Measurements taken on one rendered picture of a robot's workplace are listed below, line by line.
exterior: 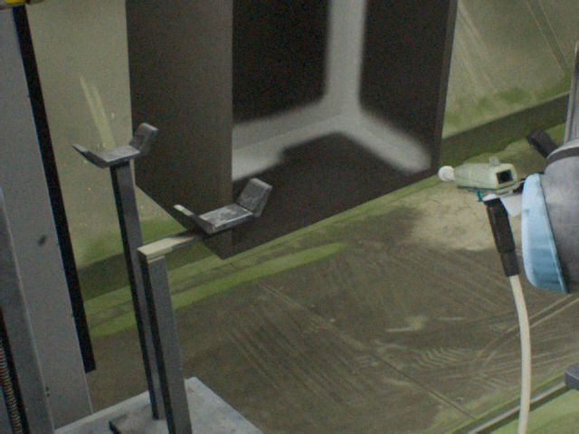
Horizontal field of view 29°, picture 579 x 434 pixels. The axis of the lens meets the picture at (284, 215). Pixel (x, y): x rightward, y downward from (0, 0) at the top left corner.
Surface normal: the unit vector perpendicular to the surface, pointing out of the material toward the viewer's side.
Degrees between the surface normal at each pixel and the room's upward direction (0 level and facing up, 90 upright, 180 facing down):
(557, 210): 41
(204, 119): 90
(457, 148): 90
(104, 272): 91
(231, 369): 0
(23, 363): 90
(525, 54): 57
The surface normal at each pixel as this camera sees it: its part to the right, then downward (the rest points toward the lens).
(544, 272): -0.39, 0.65
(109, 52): 0.41, -0.25
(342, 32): 0.60, 0.46
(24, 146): 0.55, 0.29
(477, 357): -0.10, -0.91
